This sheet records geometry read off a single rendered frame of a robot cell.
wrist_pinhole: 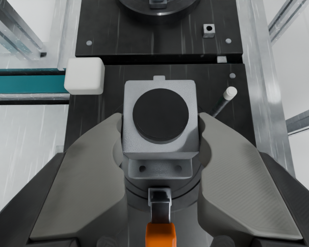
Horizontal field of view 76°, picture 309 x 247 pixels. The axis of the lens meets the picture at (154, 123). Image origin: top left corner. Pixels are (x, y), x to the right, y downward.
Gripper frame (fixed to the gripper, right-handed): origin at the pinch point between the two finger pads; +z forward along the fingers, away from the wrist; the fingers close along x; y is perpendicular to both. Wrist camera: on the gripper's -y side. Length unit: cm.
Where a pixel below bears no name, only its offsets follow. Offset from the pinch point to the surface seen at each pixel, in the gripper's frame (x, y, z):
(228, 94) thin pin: 5.2, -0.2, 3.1
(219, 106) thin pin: 5.3, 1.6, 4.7
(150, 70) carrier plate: -1.0, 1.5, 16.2
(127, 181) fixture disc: -3.4, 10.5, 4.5
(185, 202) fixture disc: 2.7, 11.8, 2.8
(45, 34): -24.0, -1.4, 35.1
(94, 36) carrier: -9.3, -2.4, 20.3
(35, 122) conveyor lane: -19.4, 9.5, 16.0
